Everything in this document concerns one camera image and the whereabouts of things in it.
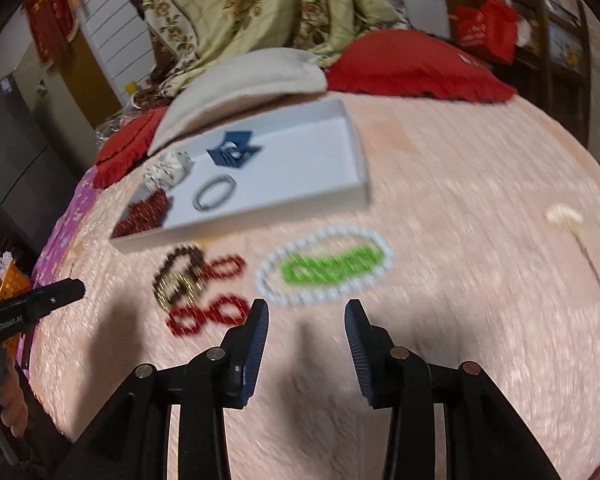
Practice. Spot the white slatted headboard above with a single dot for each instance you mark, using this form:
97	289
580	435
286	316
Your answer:
110	20

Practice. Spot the orange plastic basket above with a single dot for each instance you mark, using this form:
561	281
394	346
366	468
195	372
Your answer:
10	285

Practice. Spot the beige pillow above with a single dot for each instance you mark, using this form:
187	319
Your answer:
240	80

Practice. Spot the white polka dot scrunchie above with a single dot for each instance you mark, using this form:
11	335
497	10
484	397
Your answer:
167	172

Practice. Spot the blue hair claw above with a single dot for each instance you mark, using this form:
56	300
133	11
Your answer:
230	155

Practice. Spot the red shopping bag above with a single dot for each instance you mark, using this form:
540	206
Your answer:
485	25

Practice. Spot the clear plastic bag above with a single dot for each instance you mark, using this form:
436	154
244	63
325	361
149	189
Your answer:
112	127

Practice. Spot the floral yellow quilt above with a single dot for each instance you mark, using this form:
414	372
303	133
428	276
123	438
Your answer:
280	5

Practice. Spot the red hanging cloth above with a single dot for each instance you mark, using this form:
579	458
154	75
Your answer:
50	15

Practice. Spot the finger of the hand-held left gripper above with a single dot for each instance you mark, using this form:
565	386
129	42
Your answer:
60	292

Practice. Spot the person's left hand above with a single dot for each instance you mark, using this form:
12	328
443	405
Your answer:
14	400

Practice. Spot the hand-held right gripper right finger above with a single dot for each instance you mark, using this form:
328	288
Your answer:
356	350

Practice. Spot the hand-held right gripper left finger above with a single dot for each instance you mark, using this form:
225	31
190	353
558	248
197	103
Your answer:
257	345

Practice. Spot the white shallow tray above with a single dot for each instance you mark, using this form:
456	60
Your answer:
290	170

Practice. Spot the grey cabinet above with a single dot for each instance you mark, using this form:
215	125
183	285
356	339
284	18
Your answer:
15	135

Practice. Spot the large red frilled pillow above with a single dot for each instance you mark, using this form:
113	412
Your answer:
405	65

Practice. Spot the red polka dot scrunchie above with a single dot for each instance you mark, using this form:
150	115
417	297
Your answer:
145	212

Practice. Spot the dark wooden chair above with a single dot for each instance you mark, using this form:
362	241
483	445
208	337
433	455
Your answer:
545	35

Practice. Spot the purple floral sheet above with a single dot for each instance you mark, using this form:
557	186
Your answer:
65	230

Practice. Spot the small red frilled pillow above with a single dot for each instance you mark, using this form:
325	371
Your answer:
125	145

